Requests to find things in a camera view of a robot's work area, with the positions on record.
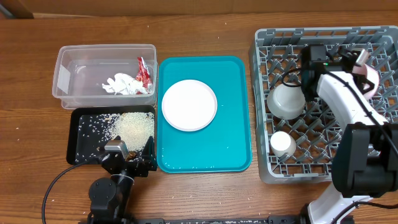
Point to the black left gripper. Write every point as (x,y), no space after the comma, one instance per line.
(148,160)

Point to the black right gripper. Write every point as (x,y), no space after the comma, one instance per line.
(347,55)

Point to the small pink plate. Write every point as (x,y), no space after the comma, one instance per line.
(372,76)

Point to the white bowl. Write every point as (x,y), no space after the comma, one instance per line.
(286,102)

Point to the white napkin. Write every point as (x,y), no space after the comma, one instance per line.
(124,84)

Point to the red snack wrapper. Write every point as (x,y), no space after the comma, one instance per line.
(143,75)

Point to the white cup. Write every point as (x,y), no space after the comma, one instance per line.
(282,143)

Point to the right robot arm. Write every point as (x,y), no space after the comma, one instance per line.
(365,164)

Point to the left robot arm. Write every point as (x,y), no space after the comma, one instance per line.
(110,195)

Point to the black food waste tray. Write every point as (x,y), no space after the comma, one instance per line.
(90,129)

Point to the grey dishwasher rack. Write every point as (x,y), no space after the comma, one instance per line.
(316,131)

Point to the brown food scraps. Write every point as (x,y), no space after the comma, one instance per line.
(131,156)

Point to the pile of rice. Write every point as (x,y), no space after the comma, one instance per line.
(133,128)

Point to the large pink plate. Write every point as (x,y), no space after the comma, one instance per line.
(189,105)

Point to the teal plastic tray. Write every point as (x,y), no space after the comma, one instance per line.
(225,144)

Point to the clear plastic bin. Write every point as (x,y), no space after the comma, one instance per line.
(81,70)

